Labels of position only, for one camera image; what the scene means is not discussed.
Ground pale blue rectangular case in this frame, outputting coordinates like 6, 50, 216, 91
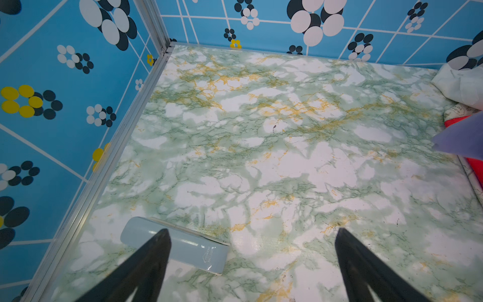
120, 216, 230, 275

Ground purple cloth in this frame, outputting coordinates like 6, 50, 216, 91
432, 112, 482, 160

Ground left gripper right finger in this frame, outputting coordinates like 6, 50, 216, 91
335, 228, 429, 301

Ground red cloth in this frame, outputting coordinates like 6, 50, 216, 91
444, 115, 483, 186

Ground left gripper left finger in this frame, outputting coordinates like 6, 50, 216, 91
78, 229, 172, 301

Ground white cream cloth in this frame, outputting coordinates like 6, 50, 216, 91
431, 64, 482, 122

